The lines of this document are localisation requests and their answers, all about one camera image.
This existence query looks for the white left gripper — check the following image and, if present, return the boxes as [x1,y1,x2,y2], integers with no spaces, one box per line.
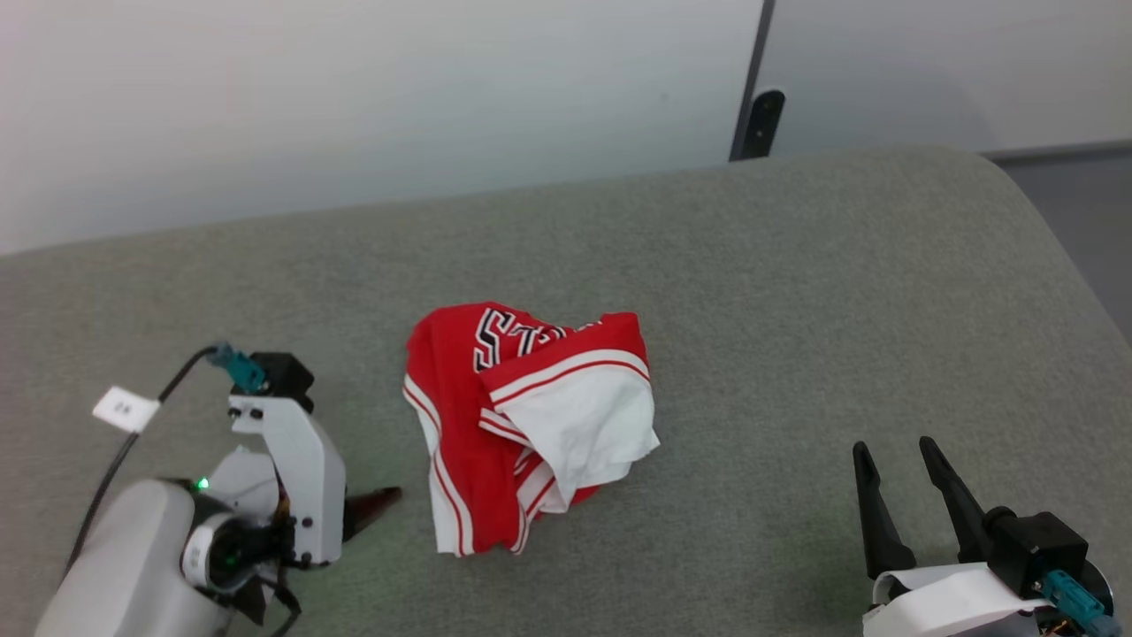
[181,395,404,594]

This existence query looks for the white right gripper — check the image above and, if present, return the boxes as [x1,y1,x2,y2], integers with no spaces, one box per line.
[853,435,1117,637]

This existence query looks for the red and white jersey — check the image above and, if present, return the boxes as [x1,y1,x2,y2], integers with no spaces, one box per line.
[403,303,661,557]

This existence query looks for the white paper label tag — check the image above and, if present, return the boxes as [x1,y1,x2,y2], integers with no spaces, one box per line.
[92,386,163,434]

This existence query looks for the teal right camera connector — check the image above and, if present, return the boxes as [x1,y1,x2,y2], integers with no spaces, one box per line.
[1038,570,1124,637]

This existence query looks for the teal camera connector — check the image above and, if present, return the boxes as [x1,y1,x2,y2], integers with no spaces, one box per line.
[1038,570,1124,637]
[211,342,268,395]

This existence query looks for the teal left camera connector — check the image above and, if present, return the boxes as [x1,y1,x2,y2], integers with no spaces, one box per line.
[211,342,268,395]

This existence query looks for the black left camera cable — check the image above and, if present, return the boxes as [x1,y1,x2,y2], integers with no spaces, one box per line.
[65,346,218,576]

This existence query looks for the black rounded wall bracket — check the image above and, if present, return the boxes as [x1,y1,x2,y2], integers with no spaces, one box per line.
[741,88,787,161]

